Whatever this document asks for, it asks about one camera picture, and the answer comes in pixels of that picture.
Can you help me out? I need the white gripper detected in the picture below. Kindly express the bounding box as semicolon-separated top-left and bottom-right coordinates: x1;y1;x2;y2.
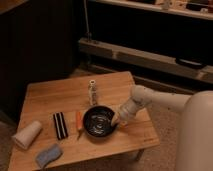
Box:
111;99;141;128

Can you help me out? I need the black ceramic bowl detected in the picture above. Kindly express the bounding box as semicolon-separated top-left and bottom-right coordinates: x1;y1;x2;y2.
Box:
83;106;116;138

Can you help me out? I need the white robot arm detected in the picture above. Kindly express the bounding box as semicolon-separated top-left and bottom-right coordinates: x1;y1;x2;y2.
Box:
111;85;213;171

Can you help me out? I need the orange carrot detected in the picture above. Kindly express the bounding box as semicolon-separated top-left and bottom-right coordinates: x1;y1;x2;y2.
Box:
76;111;83;140

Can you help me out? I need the clear spice bottle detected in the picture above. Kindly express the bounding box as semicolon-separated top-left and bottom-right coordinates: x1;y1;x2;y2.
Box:
88;80;98;106

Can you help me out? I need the black white striped block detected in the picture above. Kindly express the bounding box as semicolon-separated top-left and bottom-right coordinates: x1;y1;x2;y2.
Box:
53;112;68;140

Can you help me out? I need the wooden table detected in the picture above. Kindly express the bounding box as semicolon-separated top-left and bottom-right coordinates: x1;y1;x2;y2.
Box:
8;72;159;171

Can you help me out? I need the blue sponge cloth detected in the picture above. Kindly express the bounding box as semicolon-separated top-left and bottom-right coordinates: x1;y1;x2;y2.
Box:
36;144;63;169

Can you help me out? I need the metal pole stand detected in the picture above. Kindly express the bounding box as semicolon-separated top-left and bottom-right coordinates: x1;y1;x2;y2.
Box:
83;0;92;42

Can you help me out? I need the white paper cup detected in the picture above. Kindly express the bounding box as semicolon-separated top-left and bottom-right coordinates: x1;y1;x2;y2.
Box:
12;121;42;150

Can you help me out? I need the black handle on shelf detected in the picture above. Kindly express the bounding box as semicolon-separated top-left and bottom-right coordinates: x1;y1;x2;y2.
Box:
175;58;207;70

